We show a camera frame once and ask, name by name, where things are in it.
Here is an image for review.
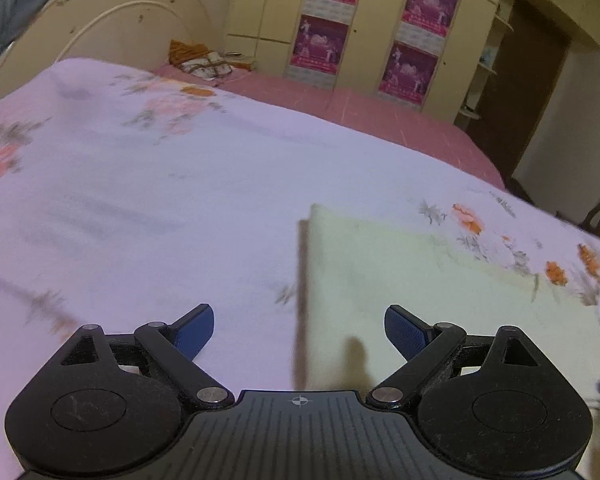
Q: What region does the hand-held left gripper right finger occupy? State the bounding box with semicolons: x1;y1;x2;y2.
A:
366;304;537;411

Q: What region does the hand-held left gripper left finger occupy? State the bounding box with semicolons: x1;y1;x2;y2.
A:
60;303;236;411

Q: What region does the pale green cloth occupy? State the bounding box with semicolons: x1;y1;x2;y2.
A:
292;203;600;480

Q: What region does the floral purple blanket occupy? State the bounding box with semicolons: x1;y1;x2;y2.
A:
0;57;600;480

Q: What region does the pink bedspread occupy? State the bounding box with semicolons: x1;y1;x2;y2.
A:
150;62;506;191

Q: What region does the dark brown door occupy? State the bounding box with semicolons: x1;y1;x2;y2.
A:
480;0;572;183

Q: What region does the orange pillow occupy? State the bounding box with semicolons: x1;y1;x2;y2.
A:
169;40;212;66

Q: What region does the cream corner shelf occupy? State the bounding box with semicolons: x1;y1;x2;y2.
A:
454;5;514;130

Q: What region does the cream wardrobe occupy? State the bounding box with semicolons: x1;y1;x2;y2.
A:
225;0;513;126

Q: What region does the cream arched headboard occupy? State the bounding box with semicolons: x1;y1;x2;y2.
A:
0;0;216;111

